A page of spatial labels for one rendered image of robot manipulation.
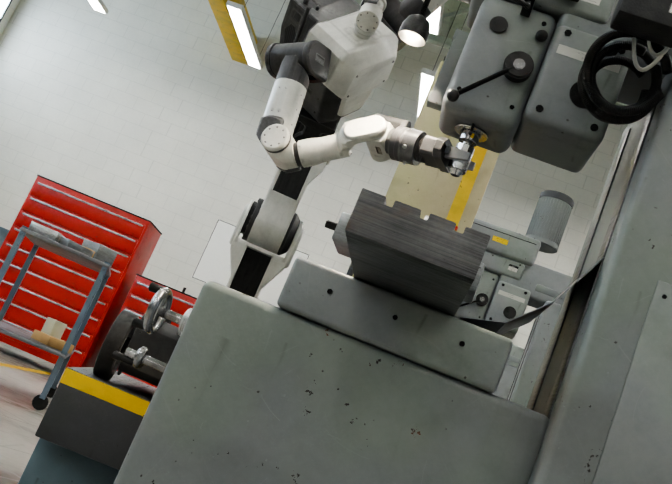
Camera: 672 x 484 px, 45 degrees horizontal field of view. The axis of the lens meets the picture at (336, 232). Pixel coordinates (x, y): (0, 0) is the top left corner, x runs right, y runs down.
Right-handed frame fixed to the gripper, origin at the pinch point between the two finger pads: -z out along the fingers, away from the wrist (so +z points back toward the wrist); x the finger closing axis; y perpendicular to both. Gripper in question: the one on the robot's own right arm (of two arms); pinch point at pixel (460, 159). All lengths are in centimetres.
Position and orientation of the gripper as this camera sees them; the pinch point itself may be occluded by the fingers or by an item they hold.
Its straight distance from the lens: 201.3
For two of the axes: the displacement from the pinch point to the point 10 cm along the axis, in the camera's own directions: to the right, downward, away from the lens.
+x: 3.4, 3.4, 8.8
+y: -3.9, 9.0, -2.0
